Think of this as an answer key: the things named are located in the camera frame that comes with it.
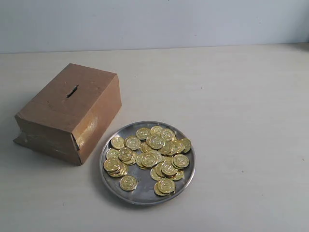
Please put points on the brown cardboard slotted box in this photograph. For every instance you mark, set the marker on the brown cardboard slotted box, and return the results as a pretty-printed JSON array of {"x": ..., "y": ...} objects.
[{"x": 68, "y": 117}]

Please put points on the gold coin back top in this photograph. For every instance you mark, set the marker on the gold coin back top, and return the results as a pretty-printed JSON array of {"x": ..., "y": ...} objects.
[{"x": 143, "y": 133}]

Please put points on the round steel plate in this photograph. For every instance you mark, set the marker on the round steel plate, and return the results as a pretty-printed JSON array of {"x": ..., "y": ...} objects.
[{"x": 144, "y": 194}]

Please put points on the gold coin left stack top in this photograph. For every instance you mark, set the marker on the gold coin left stack top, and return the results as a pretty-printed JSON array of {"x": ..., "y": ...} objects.
[{"x": 112, "y": 165}]

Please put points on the lone gold coin front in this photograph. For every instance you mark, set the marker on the lone gold coin front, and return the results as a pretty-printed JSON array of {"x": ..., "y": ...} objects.
[{"x": 128, "y": 183}]

